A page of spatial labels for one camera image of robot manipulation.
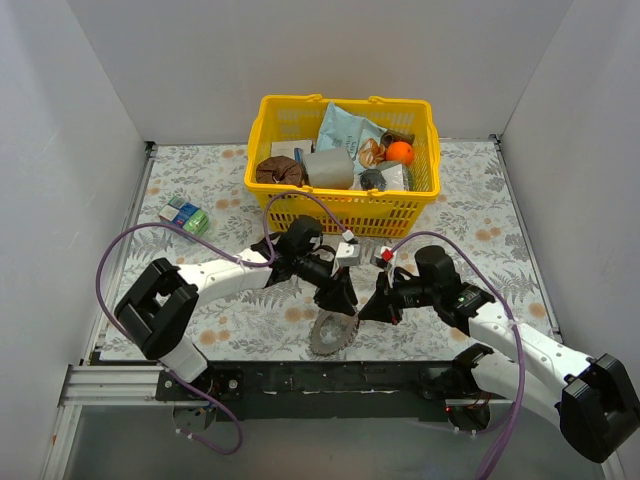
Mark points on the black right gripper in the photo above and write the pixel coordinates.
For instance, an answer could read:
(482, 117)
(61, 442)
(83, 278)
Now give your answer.
(385, 293)

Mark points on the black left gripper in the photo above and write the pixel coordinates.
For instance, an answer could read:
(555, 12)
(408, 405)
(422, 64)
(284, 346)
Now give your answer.
(335, 284)

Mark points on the large silver keyring with chain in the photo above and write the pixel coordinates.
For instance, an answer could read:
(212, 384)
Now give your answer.
(332, 332)

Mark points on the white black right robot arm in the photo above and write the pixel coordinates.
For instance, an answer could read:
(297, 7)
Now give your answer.
(591, 400)

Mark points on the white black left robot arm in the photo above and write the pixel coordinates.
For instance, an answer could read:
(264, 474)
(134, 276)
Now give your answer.
(156, 310)

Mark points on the grey paper roll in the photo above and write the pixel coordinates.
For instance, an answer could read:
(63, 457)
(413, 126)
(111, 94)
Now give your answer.
(329, 169)

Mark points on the clear bag with dark item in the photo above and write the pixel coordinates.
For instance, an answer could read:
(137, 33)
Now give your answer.
(387, 176)

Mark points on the yellow plastic shopping basket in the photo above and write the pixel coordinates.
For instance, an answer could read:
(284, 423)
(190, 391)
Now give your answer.
(367, 213)

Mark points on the white box in basket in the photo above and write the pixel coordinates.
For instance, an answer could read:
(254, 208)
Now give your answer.
(293, 149)

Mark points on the orange fruit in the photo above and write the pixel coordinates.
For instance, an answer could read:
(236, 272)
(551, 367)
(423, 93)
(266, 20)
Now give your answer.
(400, 152)

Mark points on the light blue snack bag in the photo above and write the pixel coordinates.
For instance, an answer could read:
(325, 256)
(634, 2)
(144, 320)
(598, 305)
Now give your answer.
(361, 137)

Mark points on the brown wrapped snack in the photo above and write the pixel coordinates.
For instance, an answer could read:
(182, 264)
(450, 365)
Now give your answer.
(391, 136)

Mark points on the blue green carton pack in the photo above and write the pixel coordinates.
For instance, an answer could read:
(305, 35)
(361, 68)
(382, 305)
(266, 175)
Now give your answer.
(191, 220)

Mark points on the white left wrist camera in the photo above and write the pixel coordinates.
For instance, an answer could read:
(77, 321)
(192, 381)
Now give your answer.
(348, 254)

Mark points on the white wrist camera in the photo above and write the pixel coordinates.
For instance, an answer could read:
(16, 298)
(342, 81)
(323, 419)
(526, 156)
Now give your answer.
(348, 254)
(383, 258)

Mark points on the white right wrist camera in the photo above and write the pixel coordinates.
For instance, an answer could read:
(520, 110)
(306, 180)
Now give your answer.
(383, 258)

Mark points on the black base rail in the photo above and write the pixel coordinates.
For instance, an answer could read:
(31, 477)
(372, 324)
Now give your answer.
(428, 391)

